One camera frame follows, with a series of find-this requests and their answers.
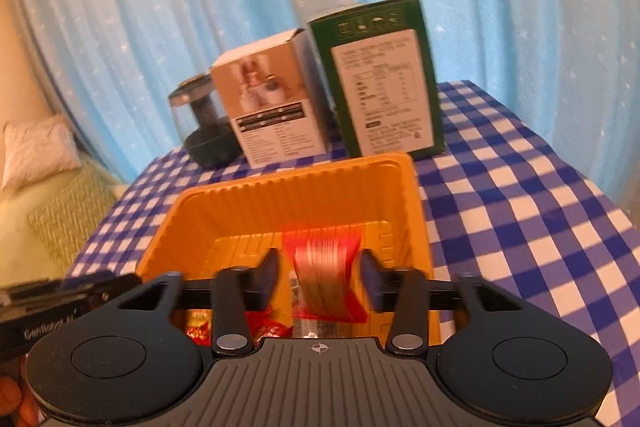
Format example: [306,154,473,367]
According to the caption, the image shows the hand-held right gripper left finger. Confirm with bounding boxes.
[106,248,281,356]

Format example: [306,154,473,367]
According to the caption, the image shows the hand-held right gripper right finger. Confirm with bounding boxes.
[359,249,527,354]

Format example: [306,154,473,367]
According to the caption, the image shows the red striped snack packet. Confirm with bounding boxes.
[282,228,370,324]

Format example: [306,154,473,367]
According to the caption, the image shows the large red snack packet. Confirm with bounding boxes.
[244,310,294,342]

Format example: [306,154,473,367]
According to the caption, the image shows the orange plastic tray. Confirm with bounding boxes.
[135,151,443,348]

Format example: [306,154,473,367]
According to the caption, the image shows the person's left hand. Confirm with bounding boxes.
[0,374,42,427]

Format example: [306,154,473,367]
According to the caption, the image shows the light green sofa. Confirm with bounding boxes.
[0,151,132,290]

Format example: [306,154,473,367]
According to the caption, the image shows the green zigzag cushion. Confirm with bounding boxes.
[27,179,122,274]

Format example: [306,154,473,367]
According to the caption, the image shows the dark glass humidifier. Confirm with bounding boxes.
[167,74,247,168]

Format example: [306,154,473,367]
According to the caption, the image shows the white cushion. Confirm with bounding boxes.
[1,115,82,191]

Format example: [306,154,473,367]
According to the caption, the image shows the white cardboard box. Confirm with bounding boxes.
[210,28,331,168]

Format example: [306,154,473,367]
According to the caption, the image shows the blue white checked tablecloth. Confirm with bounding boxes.
[64,79,640,370]

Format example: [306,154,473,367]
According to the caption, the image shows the green cardboard box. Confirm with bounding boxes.
[306,0,447,160]

